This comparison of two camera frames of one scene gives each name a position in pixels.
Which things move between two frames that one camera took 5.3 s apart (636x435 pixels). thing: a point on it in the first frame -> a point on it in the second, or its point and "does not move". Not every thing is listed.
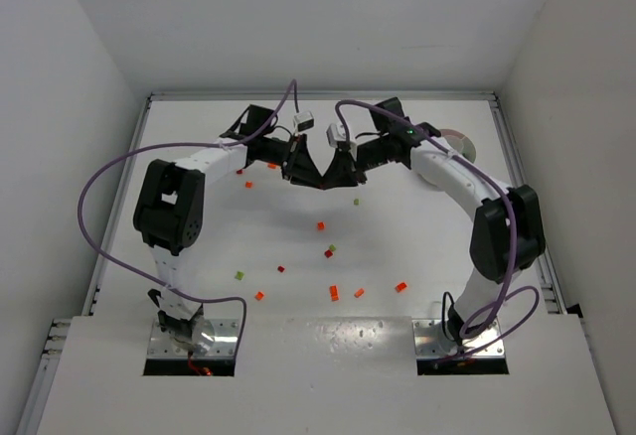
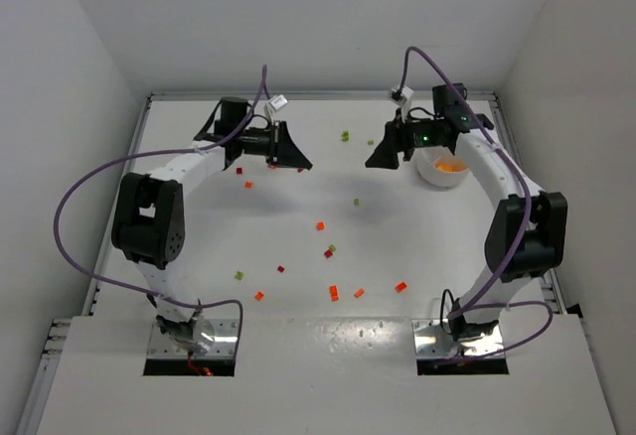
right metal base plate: x=431 y=341 does not move
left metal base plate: x=225 y=344 does not move
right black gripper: x=353 y=162 -> x=398 y=138
